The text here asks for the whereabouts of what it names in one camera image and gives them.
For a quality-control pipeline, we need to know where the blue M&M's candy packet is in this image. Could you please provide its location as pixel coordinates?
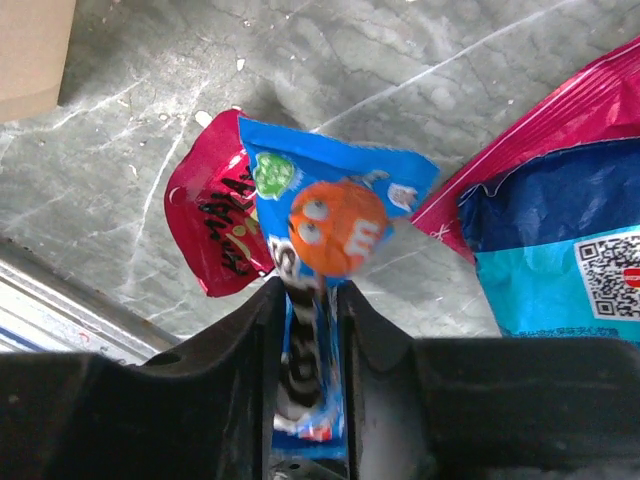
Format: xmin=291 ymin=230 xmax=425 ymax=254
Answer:
xmin=239 ymin=117 xmax=439 ymax=459

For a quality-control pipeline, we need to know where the checkered blue paper bag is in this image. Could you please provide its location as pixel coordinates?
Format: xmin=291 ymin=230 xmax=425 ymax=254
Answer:
xmin=1 ymin=0 xmax=76 ymax=122

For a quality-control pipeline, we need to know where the aluminium rail frame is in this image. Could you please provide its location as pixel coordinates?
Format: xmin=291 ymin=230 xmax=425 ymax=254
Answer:
xmin=1 ymin=238 xmax=180 ymax=365

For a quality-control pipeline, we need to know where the red small snack packet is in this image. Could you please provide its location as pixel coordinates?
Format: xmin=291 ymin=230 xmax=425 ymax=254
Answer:
xmin=164 ymin=109 xmax=274 ymax=298

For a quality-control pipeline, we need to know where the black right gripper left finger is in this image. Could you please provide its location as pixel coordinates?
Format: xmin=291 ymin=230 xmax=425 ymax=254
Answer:
xmin=1 ymin=279 xmax=285 ymax=479

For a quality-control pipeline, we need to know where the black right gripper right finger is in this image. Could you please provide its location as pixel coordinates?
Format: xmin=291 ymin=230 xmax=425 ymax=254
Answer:
xmin=337 ymin=284 xmax=639 ymax=479

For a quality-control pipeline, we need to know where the pink red snack bag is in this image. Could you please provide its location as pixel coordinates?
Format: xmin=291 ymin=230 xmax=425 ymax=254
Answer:
xmin=411 ymin=38 xmax=639 ymax=262

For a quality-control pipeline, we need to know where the light blue snack packet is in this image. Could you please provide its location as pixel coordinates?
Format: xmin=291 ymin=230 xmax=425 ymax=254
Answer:
xmin=458 ymin=138 xmax=639 ymax=344

